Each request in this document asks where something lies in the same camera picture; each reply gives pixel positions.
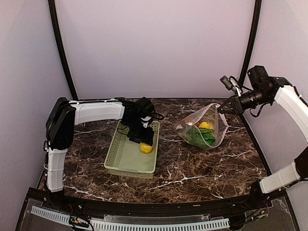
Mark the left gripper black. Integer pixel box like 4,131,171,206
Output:
125,117,154,145

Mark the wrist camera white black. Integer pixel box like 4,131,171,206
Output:
136,97,165,128
220,76,243,97

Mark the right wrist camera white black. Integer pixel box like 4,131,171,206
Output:
220,76,243,97

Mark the right clear acrylic plate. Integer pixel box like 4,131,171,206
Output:
240,197,296,231

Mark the green white bok choy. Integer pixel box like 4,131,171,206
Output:
186,128,216,146

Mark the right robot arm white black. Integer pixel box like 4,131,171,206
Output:
218,65,308,209

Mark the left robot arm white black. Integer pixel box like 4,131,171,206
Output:
43,97,164,210

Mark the left clear acrylic plate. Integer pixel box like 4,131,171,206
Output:
15,199,72,231

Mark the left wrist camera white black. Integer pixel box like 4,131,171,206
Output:
136,97,165,128

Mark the white slotted cable duct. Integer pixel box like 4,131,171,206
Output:
31,206,230,231

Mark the clear acrylic plate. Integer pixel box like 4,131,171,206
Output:
15,199,72,231
240,197,296,231

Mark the right black frame post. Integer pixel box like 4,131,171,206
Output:
239,0,262,84

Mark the yellow lemon top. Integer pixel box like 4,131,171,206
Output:
140,142,153,154

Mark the beige plastic basket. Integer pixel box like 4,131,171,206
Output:
104,121,160,179

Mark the black curved front rail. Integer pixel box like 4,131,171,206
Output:
26,187,287,217

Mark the clear zip top bag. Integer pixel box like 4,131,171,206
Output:
174,103,230,150

